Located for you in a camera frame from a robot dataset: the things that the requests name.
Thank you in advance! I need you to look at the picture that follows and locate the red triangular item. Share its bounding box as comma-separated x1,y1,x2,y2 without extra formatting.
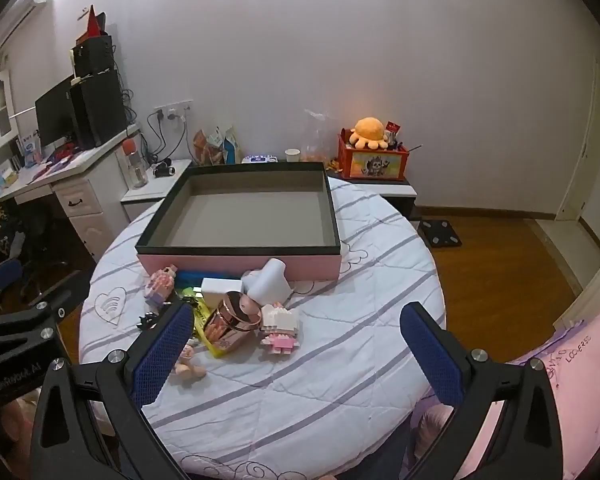
77,5,106,41

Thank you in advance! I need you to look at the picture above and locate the low white black cabinet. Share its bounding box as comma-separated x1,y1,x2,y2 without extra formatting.
330,160,418,218

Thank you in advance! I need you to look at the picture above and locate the cream door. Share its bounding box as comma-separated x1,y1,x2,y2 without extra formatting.
560,55,600,261

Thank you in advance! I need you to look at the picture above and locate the white desk with drawers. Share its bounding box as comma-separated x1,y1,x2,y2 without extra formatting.
0,125,141,263

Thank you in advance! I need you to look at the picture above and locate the black bathroom scale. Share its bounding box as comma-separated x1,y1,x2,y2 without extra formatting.
417,217,463,248

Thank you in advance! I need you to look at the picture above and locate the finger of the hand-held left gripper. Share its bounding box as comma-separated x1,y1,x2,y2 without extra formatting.
0,258,25,311
0,272,92,356

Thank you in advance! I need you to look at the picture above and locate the white side table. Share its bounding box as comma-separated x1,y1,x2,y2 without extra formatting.
120,159,193,223

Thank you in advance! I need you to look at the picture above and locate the pink white block figure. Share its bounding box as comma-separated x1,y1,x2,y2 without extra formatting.
259,302,301,356

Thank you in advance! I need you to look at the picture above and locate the blue white snack bag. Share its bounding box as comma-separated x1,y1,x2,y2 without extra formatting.
221,127,243,165

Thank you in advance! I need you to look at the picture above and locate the blue oblong case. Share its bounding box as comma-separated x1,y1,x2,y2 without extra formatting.
176,270,246,287

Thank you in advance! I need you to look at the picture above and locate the red printed storage box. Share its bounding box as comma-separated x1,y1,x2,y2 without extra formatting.
336,130,411,181

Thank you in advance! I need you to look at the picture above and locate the white air conditioner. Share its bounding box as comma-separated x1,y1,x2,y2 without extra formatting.
0,0,51,53

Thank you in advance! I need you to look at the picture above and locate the pink block house toy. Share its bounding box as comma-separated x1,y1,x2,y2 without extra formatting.
145,265,178,307

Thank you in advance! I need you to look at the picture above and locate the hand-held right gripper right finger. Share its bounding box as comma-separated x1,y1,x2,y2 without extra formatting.
399,302,563,480

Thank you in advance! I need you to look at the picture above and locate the black power cable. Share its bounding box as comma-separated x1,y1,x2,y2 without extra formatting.
145,110,168,163

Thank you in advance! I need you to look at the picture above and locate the black computer tower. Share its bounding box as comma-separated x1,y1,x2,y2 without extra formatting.
70,69,128,151

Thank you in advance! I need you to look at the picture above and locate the white plug charger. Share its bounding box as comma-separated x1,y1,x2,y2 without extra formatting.
200,277,243,308

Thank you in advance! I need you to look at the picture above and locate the clear plastic bag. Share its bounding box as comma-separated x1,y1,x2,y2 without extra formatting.
300,108,341,162

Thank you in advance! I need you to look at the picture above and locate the pink box with black rim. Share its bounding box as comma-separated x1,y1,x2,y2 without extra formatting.
135,161,342,282

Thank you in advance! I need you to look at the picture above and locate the white wall socket strip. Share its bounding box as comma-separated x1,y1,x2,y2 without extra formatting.
153,101,196,121

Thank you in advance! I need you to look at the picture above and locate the black office chair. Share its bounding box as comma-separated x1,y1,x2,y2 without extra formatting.
0,205,81,306

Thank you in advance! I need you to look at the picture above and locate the orange snack bag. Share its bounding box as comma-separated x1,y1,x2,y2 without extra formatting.
193,129,223,166

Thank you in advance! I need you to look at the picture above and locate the orange octopus plush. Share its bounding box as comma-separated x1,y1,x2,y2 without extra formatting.
350,117,388,150

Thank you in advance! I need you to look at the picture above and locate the rose gold jar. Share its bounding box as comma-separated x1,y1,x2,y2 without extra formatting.
200,291,265,353

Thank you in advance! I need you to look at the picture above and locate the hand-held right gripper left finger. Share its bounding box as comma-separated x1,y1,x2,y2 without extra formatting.
30,300,196,480

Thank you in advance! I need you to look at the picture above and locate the pink pig figurine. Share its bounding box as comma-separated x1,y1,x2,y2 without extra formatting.
172,342,207,380

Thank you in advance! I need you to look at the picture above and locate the blue white carton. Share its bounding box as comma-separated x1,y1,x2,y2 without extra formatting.
20,132,43,166

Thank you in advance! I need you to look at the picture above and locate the yellow packet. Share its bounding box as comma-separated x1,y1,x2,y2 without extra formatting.
192,305,253,359

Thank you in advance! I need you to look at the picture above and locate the clear bottle with red cap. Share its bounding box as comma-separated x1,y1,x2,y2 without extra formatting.
121,138,149,189

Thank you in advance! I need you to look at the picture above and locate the black computer monitor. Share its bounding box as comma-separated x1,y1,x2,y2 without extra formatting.
35,75,78,148

